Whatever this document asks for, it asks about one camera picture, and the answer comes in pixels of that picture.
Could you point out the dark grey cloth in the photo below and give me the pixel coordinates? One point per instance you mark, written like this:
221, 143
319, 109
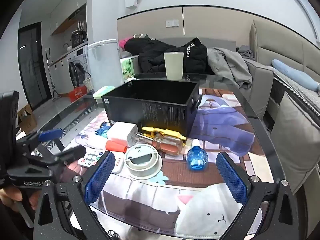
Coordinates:
246, 52

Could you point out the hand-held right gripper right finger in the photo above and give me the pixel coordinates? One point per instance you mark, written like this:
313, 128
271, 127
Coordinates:
232, 177

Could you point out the white cylindrical appliance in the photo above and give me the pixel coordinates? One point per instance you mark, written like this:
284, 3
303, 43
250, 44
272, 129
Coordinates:
105, 65

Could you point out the white wall switch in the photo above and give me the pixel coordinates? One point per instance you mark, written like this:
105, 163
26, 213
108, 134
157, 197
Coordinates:
172, 23

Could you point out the beige cup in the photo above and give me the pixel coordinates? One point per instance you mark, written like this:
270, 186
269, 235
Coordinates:
173, 65

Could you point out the black jacket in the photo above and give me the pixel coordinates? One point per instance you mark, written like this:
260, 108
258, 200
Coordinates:
152, 55

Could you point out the green tissue pack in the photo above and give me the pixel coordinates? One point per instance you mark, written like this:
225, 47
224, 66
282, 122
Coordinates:
127, 68

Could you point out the yellow utility knife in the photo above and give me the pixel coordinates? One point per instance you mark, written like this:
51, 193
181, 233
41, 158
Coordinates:
170, 133

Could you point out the small blue bottle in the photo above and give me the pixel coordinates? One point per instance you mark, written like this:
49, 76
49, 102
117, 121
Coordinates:
197, 157

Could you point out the blue pillow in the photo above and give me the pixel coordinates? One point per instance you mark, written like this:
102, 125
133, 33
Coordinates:
292, 72

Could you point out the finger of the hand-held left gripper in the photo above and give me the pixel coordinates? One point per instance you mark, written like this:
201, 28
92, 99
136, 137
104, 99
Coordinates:
50, 135
72, 153

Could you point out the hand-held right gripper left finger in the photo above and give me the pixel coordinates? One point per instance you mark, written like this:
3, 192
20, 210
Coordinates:
100, 177

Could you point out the pink hat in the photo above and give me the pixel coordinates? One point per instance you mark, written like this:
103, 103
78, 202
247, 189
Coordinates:
123, 43

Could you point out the black door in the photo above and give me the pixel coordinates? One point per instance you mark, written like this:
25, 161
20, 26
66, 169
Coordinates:
32, 62

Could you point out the grey cushion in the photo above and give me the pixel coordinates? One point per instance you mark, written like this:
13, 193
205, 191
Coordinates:
295, 140

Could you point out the mop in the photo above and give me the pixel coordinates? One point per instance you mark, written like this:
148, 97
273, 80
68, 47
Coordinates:
51, 80

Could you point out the black microwave oven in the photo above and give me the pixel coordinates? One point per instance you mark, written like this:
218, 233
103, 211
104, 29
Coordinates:
78, 39

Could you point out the white basket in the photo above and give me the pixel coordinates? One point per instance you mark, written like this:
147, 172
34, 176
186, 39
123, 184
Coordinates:
88, 84

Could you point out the small blue packet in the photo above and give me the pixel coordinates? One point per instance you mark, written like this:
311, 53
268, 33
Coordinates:
103, 131

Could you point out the white remote with coloured buttons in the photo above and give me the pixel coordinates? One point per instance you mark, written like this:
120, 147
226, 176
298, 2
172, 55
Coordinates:
92, 158

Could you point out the white wall cabinet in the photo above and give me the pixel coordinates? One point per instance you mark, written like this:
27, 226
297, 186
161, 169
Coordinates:
65, 17

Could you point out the grey sofa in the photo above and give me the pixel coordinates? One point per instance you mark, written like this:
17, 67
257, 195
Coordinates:
260, 85

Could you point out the brown cardboard box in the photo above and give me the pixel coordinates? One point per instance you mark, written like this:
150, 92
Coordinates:
27, 121

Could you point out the grey mattress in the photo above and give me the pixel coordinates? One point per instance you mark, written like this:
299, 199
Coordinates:
282, 90

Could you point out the white charger adapter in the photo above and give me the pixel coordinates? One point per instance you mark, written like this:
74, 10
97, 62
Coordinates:
122, 132

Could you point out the green lidded container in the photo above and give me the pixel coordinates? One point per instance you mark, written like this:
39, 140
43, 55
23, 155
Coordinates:
102, 92

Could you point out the black printed garment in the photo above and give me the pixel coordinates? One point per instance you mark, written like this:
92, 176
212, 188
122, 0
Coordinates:
196, 57

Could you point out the beige bed headboard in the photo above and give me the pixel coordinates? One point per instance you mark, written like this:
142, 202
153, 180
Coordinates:
282, 42

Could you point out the black cardboard box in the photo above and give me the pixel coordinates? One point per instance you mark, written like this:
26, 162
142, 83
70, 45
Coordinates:
150, 110

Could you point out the grey hoodie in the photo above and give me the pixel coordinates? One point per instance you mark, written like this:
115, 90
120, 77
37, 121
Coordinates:
230, 65

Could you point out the white glue bottle orange cap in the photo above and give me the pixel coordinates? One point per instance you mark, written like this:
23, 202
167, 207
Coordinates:
110, 145

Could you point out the white washing machine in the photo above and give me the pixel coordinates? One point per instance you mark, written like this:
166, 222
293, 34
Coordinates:
78, 67

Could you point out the red box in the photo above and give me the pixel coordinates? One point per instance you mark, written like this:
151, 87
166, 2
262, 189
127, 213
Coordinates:
78, 92

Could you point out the kitchen faucet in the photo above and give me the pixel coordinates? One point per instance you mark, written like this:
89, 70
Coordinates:
67, 48

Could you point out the printed table mat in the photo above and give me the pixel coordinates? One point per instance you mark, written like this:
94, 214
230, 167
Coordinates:
220, 130

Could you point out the person's left hand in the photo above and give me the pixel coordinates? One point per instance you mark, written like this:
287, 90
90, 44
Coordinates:
8, 195

